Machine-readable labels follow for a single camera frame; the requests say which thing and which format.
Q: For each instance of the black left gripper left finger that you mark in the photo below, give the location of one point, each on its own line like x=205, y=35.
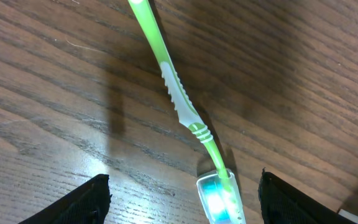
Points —
x=88, y=203

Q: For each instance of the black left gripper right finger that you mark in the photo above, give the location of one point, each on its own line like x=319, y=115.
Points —
x=282, y=203

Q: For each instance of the green white toothbrush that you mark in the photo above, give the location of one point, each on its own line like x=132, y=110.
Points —
x=218, y=189

